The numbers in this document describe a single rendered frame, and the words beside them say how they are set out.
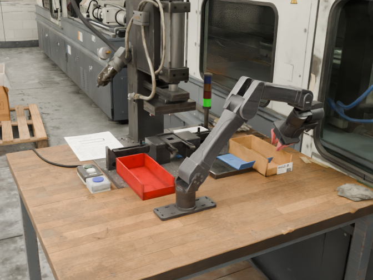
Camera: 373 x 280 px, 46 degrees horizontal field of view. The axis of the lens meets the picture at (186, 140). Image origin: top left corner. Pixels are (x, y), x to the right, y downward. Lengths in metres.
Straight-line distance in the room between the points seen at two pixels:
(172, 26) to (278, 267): 1.37
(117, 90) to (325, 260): 3.33
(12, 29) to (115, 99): 6.21
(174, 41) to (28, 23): 9.27
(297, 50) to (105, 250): 1.26
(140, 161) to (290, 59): 0.86
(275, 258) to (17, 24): 9.19
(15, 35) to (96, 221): 9.60
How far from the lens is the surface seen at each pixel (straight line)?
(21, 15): 10.79
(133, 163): 1.68
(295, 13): 2.07
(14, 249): 2.97
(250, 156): 1.73
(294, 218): 1.43
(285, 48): 2.12
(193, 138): 1.77
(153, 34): 1.69
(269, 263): 2.47
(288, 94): 1.48
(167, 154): 1.73
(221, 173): 1.62
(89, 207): 1.45
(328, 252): 2.06
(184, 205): 1.38
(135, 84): 1.89
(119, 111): 4.93
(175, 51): 1.64
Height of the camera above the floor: 1.60
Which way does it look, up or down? 20 degrees down
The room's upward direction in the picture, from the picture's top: 1 degrees clockwise
